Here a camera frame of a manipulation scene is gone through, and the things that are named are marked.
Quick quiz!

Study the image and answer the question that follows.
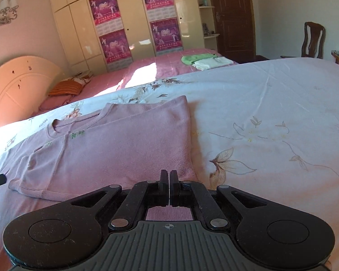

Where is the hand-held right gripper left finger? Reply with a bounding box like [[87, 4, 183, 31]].
[[70, 169, 170, 231]]

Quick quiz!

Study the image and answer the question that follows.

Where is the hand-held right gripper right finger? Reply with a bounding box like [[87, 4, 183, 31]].
[[169, 170, 269, 231]]

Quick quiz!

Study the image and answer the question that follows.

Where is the pink knit sweater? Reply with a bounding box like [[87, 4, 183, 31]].
[[8, 95, 199, 221]]

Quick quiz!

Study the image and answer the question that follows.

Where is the cream curved headboard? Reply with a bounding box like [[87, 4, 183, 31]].
[[0, 56, 65, 132]]

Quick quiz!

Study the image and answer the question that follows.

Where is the pink pillow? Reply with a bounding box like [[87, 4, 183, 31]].
[[39, 94, 74, 110]]

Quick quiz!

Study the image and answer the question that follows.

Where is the pink checkered bed sheet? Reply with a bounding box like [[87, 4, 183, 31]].
[[31, 48, 239, 116]]

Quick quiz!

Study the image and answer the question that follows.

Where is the orange striped pillow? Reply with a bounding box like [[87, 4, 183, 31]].
[[48, 79, 82, 96]]

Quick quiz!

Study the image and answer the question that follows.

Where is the white folded cloth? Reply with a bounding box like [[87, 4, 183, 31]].
[[193, 57, 234, 70]]

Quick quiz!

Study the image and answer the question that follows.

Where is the green folded cloth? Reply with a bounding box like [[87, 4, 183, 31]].
[[181, 53, 218, 65]]

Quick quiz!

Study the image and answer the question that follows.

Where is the floral patterned pillow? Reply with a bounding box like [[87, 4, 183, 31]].
[[72, 71, 94, 84]]

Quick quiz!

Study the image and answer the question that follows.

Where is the cream glossy wardrobe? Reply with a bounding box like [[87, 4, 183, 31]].
[[45, 0, 201, 75]]

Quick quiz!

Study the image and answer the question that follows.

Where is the cream corner shelf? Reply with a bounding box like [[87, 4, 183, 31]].
[[193, 0, 220, 52]]

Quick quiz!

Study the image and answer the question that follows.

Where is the dark brown wooden door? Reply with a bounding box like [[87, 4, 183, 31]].
[[207, 0, 256, 61]]

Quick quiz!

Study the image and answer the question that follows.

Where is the dark wooden chair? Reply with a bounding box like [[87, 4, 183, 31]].
[[280, 22, 325, 60]]

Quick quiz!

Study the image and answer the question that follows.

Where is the crystal wall lamp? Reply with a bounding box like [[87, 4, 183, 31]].
[[0, 0, 20, 27]]

